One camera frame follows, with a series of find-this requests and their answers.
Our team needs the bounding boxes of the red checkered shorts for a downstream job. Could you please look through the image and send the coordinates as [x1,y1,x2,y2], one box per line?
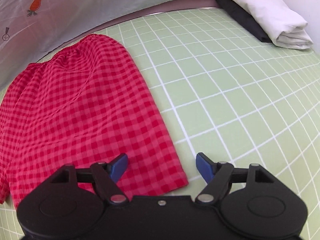
[1,34,188,205]

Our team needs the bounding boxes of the folded black garment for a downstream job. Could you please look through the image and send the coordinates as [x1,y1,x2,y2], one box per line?
[216,0,272,43]

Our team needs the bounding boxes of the folded white garment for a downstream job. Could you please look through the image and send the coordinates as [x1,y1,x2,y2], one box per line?
[233,0,313,50]

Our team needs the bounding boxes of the grey printed backdrop cloth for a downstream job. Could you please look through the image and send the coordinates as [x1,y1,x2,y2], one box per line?
[1,0,173,87]

